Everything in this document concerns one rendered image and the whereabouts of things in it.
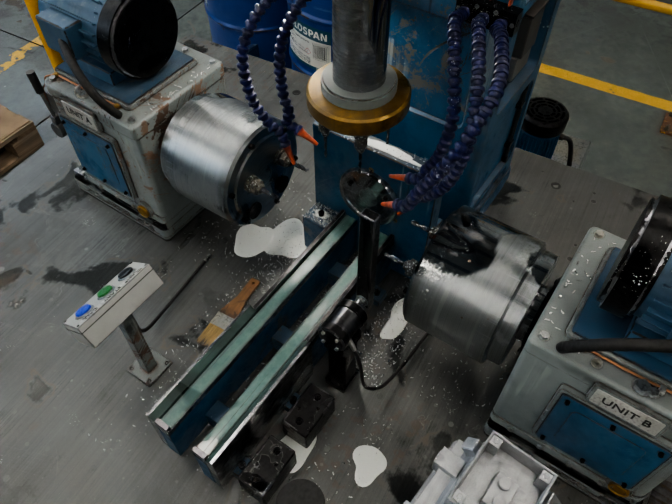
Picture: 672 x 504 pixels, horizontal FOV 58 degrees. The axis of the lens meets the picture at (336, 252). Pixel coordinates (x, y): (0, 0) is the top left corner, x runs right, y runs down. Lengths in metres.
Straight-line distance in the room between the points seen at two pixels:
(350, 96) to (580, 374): 0.56
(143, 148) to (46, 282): 0.43
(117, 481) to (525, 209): 1.15
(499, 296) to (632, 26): 3.27
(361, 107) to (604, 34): 3.12
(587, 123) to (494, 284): 2.35
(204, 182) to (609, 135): 2.39
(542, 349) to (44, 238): 1.22
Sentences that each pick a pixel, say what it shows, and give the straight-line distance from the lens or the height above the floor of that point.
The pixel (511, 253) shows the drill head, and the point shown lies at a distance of 1.06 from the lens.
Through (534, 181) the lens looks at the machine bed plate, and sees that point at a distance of 1.73.
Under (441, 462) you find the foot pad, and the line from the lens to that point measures 0.95.
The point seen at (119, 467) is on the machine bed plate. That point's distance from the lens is 1.30.
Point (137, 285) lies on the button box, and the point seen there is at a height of 1.07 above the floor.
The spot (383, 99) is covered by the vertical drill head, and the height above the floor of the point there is 1.35.
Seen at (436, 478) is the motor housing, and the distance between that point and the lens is 0.96.
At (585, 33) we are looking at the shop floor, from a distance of 4.00.
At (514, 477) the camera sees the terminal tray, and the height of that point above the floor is 1.12.
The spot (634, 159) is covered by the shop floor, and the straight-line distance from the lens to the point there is 3.21.
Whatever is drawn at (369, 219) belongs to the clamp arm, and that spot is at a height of 1.25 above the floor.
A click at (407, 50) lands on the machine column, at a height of 1.30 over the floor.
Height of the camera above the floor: 1.97
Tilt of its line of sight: 52 degrees down
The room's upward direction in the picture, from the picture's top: straight up
